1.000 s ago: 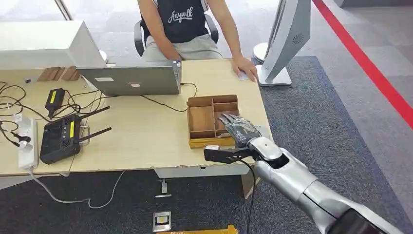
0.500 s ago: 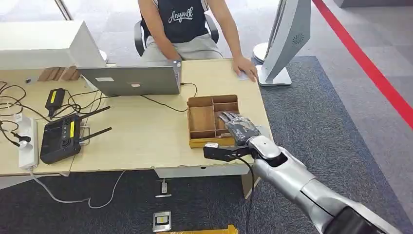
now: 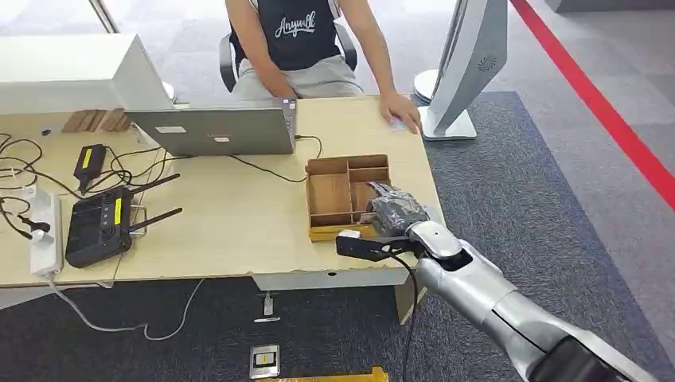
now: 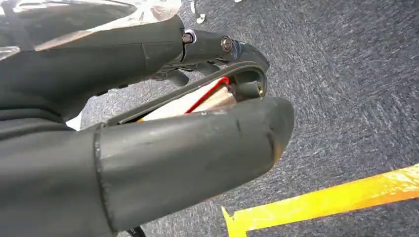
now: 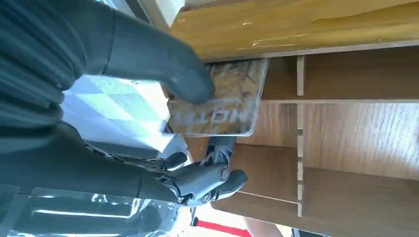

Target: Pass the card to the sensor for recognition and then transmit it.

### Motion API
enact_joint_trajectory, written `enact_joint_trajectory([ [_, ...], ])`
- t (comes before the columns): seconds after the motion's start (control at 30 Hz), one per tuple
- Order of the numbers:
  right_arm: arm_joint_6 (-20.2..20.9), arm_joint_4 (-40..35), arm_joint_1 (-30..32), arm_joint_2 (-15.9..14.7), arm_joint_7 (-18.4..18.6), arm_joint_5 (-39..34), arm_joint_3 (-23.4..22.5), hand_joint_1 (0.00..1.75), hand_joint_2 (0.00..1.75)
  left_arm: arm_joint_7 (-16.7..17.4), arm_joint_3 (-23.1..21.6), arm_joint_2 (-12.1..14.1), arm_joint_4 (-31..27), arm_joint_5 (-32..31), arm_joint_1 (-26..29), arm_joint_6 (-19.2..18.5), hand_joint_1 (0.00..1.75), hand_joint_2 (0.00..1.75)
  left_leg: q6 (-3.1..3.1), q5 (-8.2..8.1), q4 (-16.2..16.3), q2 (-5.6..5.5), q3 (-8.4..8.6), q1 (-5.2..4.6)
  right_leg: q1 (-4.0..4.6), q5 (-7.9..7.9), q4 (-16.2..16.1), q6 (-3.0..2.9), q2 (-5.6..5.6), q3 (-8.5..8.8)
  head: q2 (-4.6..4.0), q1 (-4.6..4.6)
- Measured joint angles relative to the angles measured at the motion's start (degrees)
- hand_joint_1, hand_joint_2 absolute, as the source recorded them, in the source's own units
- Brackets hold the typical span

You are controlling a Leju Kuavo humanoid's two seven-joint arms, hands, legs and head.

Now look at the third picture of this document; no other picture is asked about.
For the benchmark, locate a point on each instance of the grey laptop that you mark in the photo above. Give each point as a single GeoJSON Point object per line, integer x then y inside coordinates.
{"type": "Point", "coordinates": [216, 132]}

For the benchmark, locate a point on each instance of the white floor bracket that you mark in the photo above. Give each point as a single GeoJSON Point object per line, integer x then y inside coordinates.
{"type": "Point", "coordinates": [267, 308]}

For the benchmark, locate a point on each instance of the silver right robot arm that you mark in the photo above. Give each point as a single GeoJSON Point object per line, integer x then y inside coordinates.
{"type": "Point", "coordinates": [490, 295]}

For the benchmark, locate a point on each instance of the white monitor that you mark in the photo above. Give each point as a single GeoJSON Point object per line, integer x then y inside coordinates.
{"type": "Point", "coordinates": [68, 74]}

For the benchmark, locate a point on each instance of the wooden blocks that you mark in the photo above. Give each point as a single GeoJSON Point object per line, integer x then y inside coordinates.
{"type": "Point", "coordinates": [96, 120]}

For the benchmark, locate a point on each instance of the white standing display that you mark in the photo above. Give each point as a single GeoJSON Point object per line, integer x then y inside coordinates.
{"type": "Point", "coordinates": [469, 58]}

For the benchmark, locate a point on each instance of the black office chair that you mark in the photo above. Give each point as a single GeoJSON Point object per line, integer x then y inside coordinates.
{"type": "Point", "coordinates": [228, 63]}

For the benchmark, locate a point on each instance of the wooden compartment box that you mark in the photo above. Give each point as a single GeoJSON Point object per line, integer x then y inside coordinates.
{"type": "Point", "coordinates": [332, 198]}

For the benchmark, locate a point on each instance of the yellow object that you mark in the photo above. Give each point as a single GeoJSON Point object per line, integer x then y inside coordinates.
{"type": "Point", "coordinates": [327, 377]}

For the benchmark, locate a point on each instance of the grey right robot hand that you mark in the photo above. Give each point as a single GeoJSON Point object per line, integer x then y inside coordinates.
{"type": "Point", "coordinates": [398, 211]}

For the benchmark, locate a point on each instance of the person's left hand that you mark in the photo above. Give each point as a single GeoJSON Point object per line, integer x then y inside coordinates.
{"type": "Point", "coordinates": [399, 108]}

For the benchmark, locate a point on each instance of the white power strip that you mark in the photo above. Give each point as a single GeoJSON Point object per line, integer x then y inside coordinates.
{"type": "Point", "coordinates": [46, 237]}

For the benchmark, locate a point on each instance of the black remote controller with antennas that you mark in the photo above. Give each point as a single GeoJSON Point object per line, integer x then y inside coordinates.
{"type": "Point", "coordinates": [99, 226]}

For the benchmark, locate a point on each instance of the metal window pole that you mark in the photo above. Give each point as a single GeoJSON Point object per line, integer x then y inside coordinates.
{"type": "Point", "coordinates": [103, 16]}

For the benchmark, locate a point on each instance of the person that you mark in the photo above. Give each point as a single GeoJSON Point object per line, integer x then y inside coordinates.
{"type": "Point", "coordinates": [300, 42]}

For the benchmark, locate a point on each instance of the white round stand base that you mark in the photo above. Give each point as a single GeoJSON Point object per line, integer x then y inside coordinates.
{"type": "Point", "coordinates": [423, 84]}

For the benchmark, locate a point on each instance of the black power adapter yellow label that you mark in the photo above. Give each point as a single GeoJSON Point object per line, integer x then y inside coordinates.
{"type": "Point", "coordinates": [89, 163]}

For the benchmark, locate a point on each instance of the black plug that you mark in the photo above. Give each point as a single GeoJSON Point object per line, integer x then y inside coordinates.
{"type": "Point", "coordinates": [35, 226]}

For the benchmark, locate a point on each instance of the person's right hand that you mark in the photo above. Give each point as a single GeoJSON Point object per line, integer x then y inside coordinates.
{"type": "Point", "coordinates": [284, 90]}

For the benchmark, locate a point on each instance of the metal floor socket plate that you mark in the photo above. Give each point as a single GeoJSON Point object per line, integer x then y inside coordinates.
{"type": "Point", "coordinates": [264, 361]}

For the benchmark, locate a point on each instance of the wooden desk leg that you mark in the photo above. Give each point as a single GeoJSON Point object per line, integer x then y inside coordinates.
{"type": "Point", "coordinates": [406, 303]}

